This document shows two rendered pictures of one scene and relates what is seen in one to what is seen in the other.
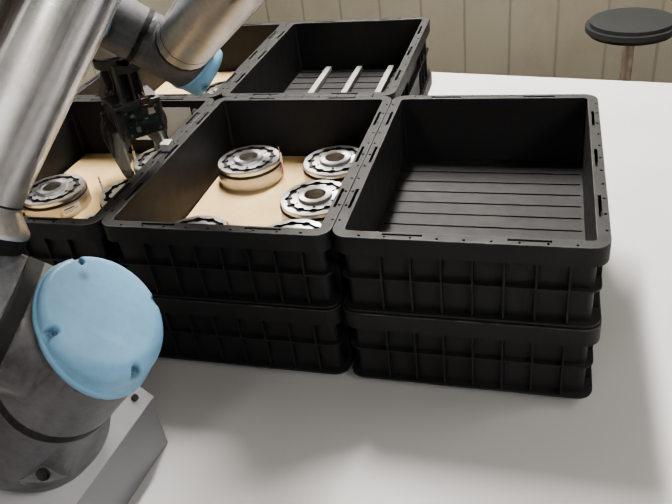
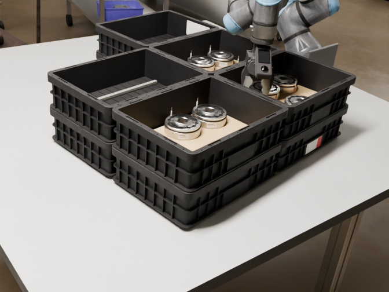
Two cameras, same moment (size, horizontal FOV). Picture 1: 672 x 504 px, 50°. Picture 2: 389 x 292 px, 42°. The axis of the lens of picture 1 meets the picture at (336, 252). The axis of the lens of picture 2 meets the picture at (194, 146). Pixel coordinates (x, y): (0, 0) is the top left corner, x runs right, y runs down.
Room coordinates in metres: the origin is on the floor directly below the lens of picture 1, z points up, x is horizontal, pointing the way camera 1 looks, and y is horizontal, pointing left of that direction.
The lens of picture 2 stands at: (2.52, 0.67, 1.52)
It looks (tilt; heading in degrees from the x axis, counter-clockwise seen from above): 30 degrees down; 202
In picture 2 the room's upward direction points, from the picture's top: 5 degrees clockwise
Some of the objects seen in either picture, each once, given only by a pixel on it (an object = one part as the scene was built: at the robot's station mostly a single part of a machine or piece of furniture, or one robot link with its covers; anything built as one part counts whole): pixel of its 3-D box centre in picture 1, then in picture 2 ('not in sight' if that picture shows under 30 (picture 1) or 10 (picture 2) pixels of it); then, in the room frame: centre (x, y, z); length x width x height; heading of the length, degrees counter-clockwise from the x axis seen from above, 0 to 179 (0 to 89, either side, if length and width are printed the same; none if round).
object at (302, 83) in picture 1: (337, 85); (129, 92); (1.29, -0.05, 0.87); 0.40 x 0.30 x 0.11; 161
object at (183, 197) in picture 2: not in sight; (197, 161); (1.39, 0.24, 0.76); 0.40 x 0.30 x 0.12; 161
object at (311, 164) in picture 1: (335, 161); not in sight; (1.00, -0.02, 0.86); 0.10 x 0.10 x 0.01
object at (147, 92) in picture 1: (128, 94); (259, 55); (1.05, 0.28, 0.99); 0.09 x 0.08 x 0.12; 25
